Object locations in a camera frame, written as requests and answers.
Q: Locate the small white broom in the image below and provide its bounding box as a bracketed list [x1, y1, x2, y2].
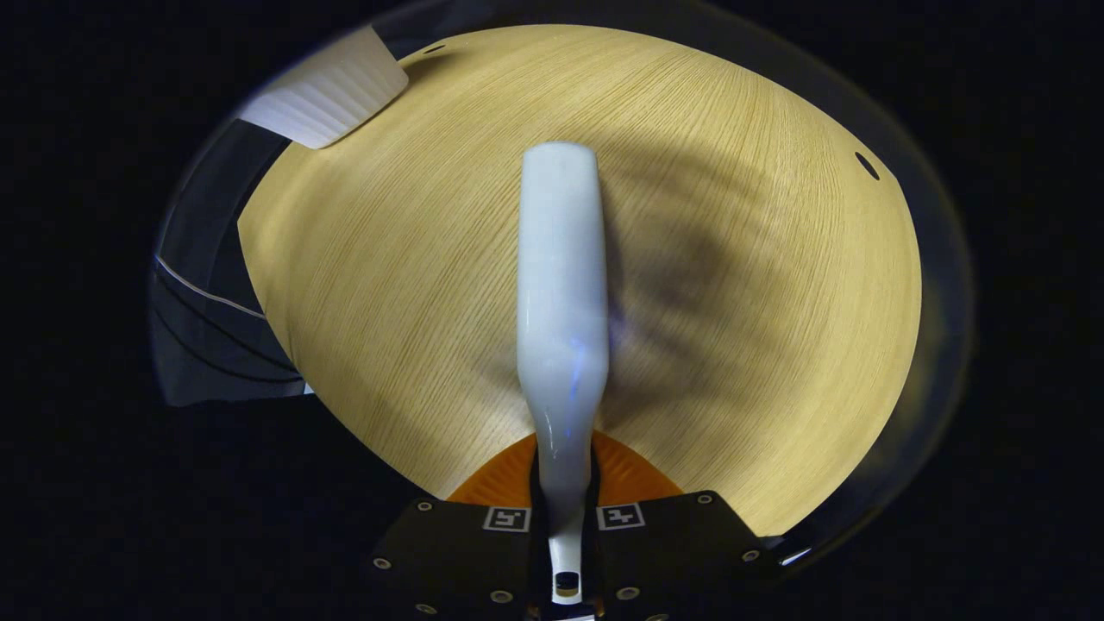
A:
[516, 141, 611, 605]

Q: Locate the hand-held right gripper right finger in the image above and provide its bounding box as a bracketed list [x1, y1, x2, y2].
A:
[586, 431, 765, 618]

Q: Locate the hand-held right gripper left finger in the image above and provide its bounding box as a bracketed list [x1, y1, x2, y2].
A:
[371, 431, 554, 618]

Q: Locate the white ribbed garbage bin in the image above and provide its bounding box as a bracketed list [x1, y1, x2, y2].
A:
[237, 25, 410, 150]

